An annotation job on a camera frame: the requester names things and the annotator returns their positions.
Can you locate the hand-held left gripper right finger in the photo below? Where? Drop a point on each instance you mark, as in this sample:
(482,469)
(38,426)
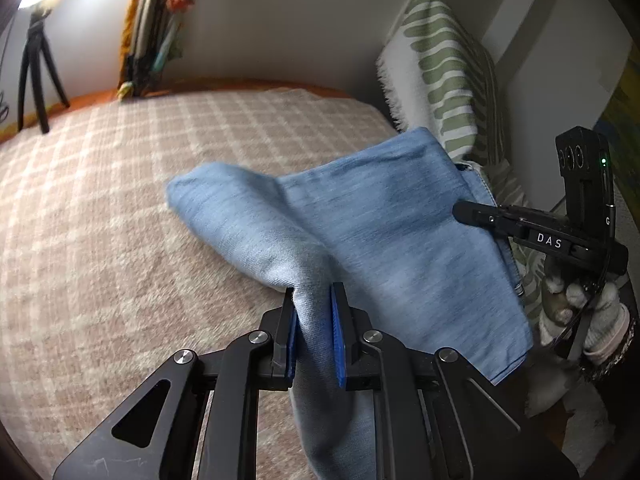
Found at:
(339,345)

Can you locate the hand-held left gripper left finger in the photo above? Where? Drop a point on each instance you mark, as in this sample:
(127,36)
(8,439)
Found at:
(290,345)

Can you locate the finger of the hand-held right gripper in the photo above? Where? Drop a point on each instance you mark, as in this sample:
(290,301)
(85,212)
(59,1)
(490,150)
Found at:
(485,215)

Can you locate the blue denim pants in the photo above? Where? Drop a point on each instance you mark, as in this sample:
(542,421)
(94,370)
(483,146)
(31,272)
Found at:
(375,220)

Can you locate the person's right forearm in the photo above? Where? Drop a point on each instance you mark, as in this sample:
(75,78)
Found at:
(617,355)

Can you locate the person's right hand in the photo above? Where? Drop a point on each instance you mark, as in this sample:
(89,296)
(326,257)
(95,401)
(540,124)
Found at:
(605,315)

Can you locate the green striped white pillow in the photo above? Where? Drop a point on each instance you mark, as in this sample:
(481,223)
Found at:
(435,60)

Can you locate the beige checked blanket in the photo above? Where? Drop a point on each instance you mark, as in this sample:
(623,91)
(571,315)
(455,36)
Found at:
(125,210)

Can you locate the pale crumpled cloth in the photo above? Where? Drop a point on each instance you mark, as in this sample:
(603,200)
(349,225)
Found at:
(575,410)

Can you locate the leaning framed pictures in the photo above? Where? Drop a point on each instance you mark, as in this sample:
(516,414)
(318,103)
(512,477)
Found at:
(150,20)

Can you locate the black tripod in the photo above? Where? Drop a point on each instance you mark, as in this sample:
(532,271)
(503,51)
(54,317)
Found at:
(30,75)

